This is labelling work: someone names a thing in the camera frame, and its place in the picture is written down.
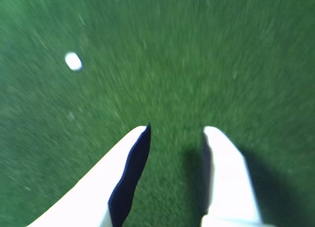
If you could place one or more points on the green artificial turf mat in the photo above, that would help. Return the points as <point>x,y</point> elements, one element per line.
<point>172,64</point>

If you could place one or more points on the white gripper finger with dark pad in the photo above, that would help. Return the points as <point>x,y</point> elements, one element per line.
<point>229,182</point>

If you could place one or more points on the white golf ball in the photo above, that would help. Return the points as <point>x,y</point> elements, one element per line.
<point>73,61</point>

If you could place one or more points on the white gripper finger with blue pad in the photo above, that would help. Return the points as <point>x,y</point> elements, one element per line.
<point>98,187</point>

